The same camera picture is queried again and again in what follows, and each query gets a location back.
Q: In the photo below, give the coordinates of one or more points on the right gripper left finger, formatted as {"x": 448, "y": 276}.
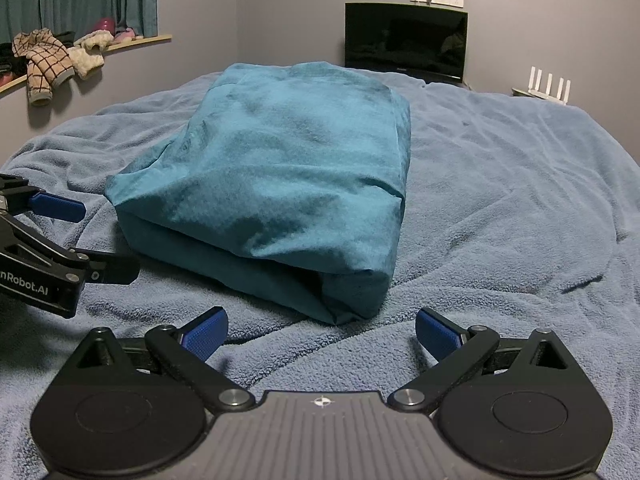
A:
{"x": 182, "y": 354}

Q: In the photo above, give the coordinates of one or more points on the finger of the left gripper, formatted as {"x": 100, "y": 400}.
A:
{"x": 108, "y": 268}
{"x": 19, "y": 196}

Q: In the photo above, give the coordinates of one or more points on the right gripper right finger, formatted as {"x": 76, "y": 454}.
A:
{"x": 460, "y": 355}

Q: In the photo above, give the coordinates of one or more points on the teal tie-dye hooded jacket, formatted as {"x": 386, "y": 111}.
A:
{"x": 287, "y": 183}

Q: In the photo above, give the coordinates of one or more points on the beige checkered garment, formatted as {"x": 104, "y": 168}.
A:
{"x": 47, "y": 61}

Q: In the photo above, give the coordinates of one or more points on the blue fleece bed blanket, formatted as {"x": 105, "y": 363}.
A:
{"x": 519, "y": 214}

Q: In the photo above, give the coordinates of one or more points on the cream fuzzy garment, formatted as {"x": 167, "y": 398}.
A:
{"x": 86, "y": 53}

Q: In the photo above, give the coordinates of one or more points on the pink slippers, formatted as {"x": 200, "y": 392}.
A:
{"x": 121, "y": 34}

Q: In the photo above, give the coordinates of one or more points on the white wifi router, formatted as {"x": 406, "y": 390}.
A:
{"x": 547, "y": 83}

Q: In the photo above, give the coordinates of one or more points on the black flat monitor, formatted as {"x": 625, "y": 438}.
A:
{"x": 419, "y": 41}

